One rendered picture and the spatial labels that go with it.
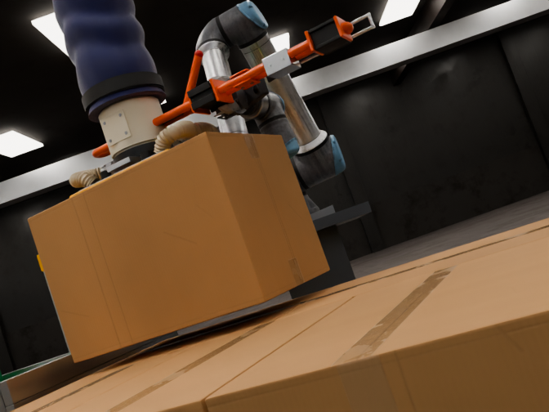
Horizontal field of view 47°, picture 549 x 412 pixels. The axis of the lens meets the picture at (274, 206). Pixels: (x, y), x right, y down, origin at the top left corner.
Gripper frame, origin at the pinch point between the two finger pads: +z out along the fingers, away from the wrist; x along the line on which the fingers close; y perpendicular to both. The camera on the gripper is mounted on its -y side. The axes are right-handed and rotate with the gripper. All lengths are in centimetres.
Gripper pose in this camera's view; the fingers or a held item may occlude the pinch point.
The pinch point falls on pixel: (218, 92)
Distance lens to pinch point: 164.0
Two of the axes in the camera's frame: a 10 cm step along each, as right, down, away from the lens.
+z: -4.2, 0.7, -9.0
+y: -8.4, 3.4, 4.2
